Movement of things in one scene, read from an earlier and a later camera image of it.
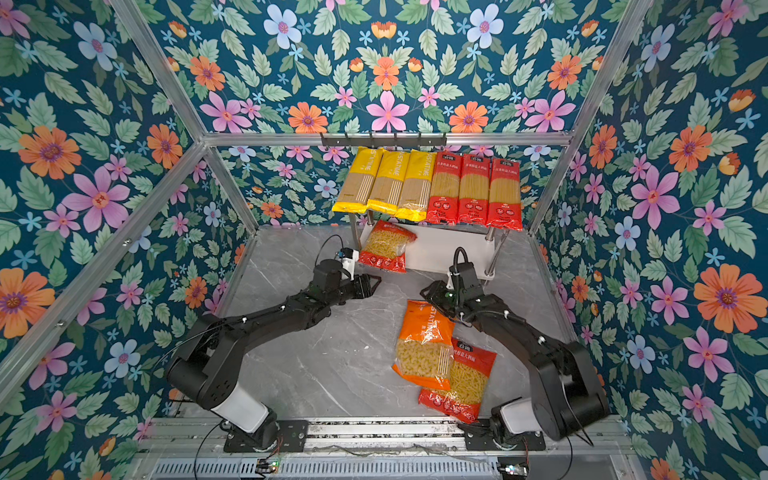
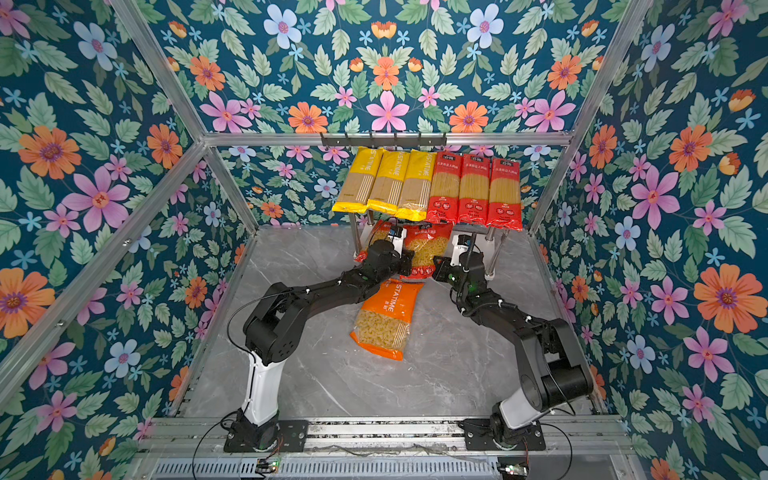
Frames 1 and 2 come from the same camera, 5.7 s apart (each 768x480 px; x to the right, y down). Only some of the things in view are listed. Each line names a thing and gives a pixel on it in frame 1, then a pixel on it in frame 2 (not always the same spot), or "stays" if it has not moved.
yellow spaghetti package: [415, 191] stays
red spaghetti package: [444, 199] stays
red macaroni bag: [471, 367] to [427, 241]
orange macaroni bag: [424, 346] to [383, 321]
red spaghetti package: [504, 202] stays
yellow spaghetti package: [356, 188] stays
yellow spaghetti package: [386, 188] stays
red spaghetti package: [474, 190] stays
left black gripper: [362, 283] to [405, 262]
